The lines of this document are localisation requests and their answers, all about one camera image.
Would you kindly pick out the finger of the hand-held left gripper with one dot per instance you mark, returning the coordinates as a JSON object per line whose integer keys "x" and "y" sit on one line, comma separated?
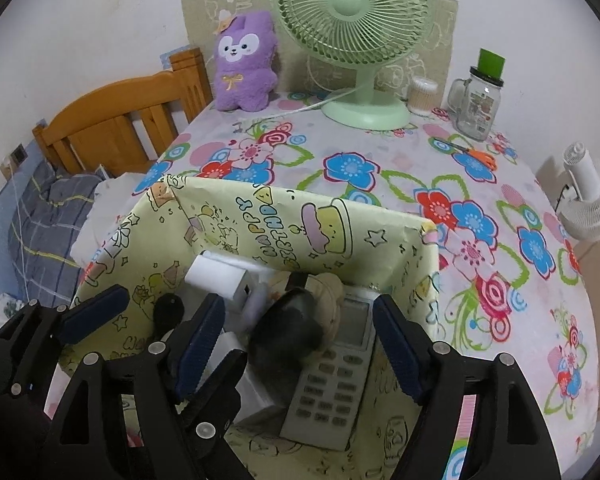
{"x": 95, "y": 312}
{"x": 222, "y": 385}

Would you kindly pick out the small black key fob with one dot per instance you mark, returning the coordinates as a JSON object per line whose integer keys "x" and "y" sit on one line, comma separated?
{"x": 167, "y": 310}

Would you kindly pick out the purple plush toy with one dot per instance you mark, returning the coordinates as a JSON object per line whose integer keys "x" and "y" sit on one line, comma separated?
{"x": 245, "y": 80}

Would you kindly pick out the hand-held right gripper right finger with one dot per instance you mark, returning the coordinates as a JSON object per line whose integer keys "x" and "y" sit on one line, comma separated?
{"x": 400, "y": 355}

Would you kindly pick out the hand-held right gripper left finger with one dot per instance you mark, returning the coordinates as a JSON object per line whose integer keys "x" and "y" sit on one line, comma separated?
{"x": 200, "y": 350}

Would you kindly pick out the blue wall sticker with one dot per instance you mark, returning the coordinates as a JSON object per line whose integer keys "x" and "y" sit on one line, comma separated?
{"x": 170, "y": 58}

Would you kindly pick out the floral tablecloth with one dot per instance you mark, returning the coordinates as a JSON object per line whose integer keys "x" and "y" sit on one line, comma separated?
{"x": 380, "y": 160}

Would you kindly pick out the green desk fan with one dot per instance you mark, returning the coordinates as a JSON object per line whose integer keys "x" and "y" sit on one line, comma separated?
{"x": 350, "y": 5}

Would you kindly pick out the black round disc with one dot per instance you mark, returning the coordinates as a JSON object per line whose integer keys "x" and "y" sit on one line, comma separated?
{"x": 290, "y": 330}

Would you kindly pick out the white standing fan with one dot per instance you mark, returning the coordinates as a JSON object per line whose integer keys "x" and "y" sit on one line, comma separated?
{"x": 595, "y": 195}

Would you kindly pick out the white remote control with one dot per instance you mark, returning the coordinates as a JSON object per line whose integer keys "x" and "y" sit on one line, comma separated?
{"x": 330, "y": 385}

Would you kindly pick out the glass mug jar green lid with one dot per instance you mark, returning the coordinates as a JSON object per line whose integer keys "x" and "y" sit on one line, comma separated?
{"x": 475, "y": 110}

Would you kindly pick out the white cloth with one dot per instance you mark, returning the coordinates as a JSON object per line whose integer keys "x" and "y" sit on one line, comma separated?
{"x": 110, "y": 200}

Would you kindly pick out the wooden bed headboard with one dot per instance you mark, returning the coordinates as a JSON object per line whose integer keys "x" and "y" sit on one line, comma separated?
{"x": 105, "y": 125}

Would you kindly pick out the grey plaid bedding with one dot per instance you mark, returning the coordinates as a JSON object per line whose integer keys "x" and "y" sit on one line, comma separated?
{"x": 45, "y": 220}

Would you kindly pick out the white square charger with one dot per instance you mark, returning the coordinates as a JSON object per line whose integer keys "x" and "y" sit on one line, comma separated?
{"x": 265, "y": 380}

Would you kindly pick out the beige cartoon printed wall panel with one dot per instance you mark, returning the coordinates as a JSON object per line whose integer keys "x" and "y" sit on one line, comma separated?
{"x": 200, "y": 20}

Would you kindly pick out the cotton swab container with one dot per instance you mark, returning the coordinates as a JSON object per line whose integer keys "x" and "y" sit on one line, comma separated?
{"x": 422, "y": 95}

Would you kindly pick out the white charger with port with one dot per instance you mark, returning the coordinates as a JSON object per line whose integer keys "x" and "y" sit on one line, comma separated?
{"x": 215, "y": 277}

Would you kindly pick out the yellow cartoon printed box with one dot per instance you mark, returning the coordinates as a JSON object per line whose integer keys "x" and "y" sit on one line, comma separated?
{"x": 280, "y": 220}

